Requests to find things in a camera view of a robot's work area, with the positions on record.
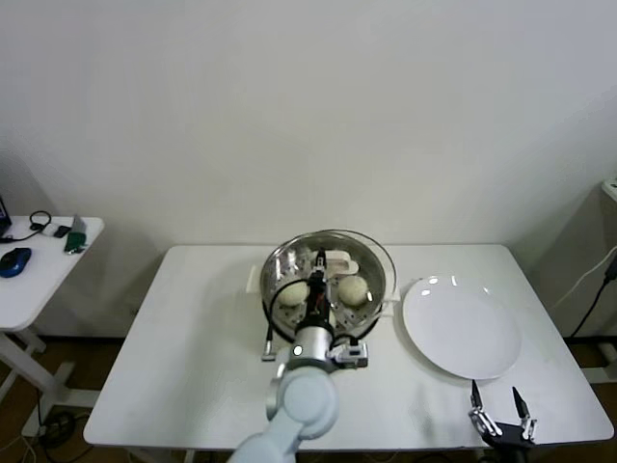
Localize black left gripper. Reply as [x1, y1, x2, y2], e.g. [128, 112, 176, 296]
[301, 249, 335, 330]

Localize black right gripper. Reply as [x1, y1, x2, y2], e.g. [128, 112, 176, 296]
[469, 379, 537, 463]

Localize round glass pot lid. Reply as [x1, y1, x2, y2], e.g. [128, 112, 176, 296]
[266, 228, 400, 339]

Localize white steamed baozi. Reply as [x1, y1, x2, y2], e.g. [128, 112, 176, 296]
[336, 275, 371, 307]
[278, 282, 309, 308]

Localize stainless steel steamer basket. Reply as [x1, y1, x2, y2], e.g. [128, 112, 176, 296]
[259, 231, 390, 349]

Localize large white plate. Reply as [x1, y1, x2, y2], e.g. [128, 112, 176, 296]
[402, 274, 523, 382]

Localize white stand foot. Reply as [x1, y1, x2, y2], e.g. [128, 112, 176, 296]
[585, 341, 617, 386]

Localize green card holder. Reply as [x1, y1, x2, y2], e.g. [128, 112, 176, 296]
[65, 230, 91, 256]

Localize white side table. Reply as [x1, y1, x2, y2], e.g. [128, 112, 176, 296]
[0, 214, 106, 425]

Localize blue computer mouse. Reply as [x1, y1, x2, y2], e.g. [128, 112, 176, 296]
[0, 245, 34, 279]

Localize dark laptop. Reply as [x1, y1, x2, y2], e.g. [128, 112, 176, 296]
[0, 190, 13, 238]

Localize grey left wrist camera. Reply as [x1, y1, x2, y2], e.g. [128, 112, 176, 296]
[329, 340, 370, 370]

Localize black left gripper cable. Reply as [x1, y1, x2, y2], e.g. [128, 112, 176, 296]
[261, 285, 309, 364]

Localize white wall cable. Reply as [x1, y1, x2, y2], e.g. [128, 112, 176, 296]
[551, 245, 617, 311]

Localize black power cable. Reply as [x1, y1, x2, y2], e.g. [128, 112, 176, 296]
[571, 258, 617, 339]

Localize black headphone cable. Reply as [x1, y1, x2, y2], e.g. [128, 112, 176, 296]
[0, 209, 55, 242]

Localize black floor cables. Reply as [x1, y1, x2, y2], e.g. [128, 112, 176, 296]
[18, 404, 93, 463]

